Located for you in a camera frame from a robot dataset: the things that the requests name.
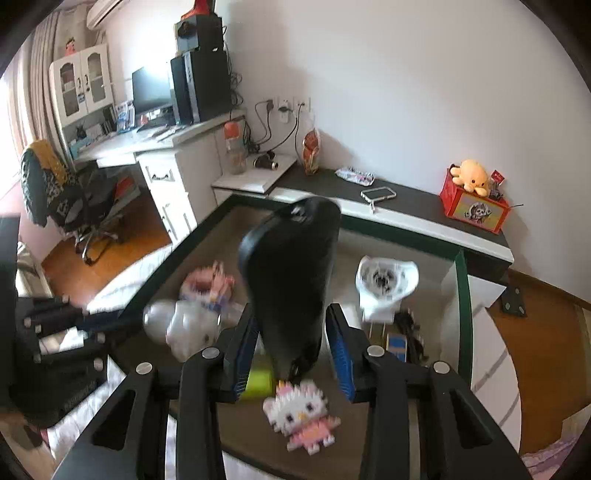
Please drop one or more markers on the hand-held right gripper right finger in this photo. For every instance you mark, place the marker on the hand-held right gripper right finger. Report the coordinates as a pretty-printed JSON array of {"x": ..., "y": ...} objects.
[{"x": 340, "y": 350}]

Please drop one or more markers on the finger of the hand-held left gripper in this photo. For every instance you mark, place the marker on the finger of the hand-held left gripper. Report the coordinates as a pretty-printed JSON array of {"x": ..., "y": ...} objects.
[
  {"x": 106, "y": 325},
  {"x": 55, "y": 311}
]

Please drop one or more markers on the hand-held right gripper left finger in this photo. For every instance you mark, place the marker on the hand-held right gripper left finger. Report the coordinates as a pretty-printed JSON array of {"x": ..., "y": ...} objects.
[{"x": 244, "y": 355}]

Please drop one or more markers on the yellow highlighter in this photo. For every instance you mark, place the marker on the yellow highlighter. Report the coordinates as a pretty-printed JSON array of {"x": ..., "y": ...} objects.
[{"x": 258, "y": 382}]

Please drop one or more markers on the blue gold rectangular lighter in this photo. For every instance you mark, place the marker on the blue gold rectangular lighter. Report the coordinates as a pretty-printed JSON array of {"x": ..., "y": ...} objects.
[{"x": 397, "y": 348}]

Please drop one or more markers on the white round gadget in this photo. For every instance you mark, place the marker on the white round gadget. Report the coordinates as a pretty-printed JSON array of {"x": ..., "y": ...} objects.
[{"x": 194, "y": 327}]

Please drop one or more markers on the pink white kitty block figure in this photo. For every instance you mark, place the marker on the pink white kitty block figure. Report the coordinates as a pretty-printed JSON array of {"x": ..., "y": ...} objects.
[{"x": 300, "y": 415}]

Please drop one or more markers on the black phone holder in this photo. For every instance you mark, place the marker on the black phone holder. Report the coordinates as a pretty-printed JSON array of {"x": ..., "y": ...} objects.
[{"x": 288, "y": 277}]

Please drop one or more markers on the black office chair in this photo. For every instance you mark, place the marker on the black office chair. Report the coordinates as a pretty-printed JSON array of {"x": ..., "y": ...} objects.
[{"x": 99, "y": 203}]

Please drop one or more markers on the dark jacket with yellow lining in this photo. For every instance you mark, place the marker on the dark jacket with yellow lining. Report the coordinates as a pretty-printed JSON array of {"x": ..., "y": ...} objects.
[{"x": 46, "y": 184}]

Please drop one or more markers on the black-topped headboard shelf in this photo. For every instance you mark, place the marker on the black-topped headboard shelf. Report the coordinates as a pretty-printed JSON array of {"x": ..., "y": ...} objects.
[{"x": 415, "y": 217}]

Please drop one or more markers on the white drawer unit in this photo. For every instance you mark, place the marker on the white drawer unit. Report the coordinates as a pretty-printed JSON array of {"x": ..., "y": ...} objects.
[{"x": 184, "y": 184}]

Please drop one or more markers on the patterned flat pouch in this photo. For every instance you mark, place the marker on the patterned flat pouch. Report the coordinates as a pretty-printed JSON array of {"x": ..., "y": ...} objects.
[{"x": 354, "y": 175}]

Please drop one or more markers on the white nightstand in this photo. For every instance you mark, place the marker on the white nightstand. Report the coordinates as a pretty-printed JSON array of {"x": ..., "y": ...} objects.
[{"x": 251, "y": 177}]

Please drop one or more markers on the white desk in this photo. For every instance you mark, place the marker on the white desk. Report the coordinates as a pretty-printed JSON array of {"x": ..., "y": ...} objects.
[{"x": 138, "y": 141}]

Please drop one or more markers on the red printed box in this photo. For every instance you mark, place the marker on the red printed box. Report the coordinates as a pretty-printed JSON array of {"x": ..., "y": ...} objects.
[{"x": 475, "y": 212}]

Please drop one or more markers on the orange snack bag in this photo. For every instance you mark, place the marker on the orange snack bag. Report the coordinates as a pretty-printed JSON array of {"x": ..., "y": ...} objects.
[{"x": 311, "y": 152}]

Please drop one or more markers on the clear bottle with orange cap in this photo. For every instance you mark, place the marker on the clear bottle with orange cap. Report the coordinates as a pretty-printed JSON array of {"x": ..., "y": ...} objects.
[{"x": 234, "y": 150}]

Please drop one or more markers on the orange octopus plush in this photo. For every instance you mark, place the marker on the orange octopus plush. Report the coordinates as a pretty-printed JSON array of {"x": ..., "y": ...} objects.
[{"x": 472, "y": 177}]

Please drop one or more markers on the white glass-door cabinet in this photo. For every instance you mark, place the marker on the white glass-door cabinet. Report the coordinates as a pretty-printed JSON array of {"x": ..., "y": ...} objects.
[{"x": 83, "y": 85}]

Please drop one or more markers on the beige curtain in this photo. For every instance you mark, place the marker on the beige curtain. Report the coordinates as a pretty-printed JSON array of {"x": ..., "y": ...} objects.
[{"x": 37, "y": 83}]

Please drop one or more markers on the pink blanket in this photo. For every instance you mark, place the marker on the pink blanket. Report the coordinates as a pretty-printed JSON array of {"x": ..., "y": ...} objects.
[{"x": 549, "y": 461}]

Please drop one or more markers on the black computer monitor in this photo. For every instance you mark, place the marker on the black computer monitor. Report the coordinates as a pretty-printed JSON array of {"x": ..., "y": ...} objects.
[{"x": 151, "y": 90}]

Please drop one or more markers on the black computer tower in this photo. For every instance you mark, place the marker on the black computer tower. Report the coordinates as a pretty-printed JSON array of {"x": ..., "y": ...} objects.
[{"x": 203, "y": 87}]

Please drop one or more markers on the small doll figure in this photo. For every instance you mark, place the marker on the small doll figure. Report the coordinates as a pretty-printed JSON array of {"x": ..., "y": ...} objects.
[{"x": 70, "y": 47}]

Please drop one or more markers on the white air conditioner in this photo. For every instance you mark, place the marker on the white air conditioner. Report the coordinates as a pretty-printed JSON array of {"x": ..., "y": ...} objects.
[{"x": 104, "y": 10}]

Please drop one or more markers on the black box with round dial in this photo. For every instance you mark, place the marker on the black box with round dial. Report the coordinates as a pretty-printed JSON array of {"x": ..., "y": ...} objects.
[{"x": 201, "y": 34}]

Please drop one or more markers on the red paper bag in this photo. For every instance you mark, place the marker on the red paper bag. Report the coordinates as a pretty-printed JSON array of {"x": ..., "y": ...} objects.
[{"x": 198, "y": 9}]

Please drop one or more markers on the clear phone bumper frame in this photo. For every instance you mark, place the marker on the clear phone bumper frame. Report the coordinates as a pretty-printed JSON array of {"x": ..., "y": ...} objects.
[{"x": 379, "y": 194}]

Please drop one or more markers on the black metal bracket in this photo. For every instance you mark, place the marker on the black metal bracket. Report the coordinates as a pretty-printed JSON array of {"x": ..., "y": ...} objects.
[{"x": 515, "y": 301}]

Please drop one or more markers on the white wall sockets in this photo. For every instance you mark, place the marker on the white wall sockets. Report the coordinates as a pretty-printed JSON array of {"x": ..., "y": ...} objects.
[{"x": 286, "y": 103}]

